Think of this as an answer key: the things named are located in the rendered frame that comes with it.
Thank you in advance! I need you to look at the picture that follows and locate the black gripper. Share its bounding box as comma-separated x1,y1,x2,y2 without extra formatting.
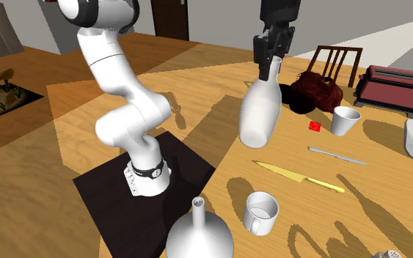
252,0,302,81

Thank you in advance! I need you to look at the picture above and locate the white bottle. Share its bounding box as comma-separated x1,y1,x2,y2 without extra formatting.
238,55,283,150

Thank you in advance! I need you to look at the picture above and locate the dark red bag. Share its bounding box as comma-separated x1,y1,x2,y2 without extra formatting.
286,70,345,116

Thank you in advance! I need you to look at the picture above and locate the white cup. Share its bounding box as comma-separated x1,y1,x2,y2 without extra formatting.
329,106,362,137

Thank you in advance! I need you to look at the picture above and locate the dark brown door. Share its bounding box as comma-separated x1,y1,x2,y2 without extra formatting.
150,0,190,43

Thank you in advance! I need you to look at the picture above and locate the red toaster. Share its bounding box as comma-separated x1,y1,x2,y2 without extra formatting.
353,64,413,119

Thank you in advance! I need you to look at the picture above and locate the silver knife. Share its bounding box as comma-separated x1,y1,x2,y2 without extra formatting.
307,145,368,166

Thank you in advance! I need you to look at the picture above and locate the yellow knife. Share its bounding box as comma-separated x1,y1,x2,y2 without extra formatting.
251,160,346,194

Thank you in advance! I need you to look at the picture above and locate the white mug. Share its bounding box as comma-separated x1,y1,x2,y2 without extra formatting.
242,191,280,237

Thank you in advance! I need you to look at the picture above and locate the white funnel-shaped vase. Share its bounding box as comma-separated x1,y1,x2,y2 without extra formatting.
165,196,235,258

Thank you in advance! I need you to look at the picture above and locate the dark robot stand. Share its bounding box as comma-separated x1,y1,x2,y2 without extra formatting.
72,130,217,258

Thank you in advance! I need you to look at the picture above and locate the grey shaker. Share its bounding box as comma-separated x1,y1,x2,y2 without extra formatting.
371,249,404,258

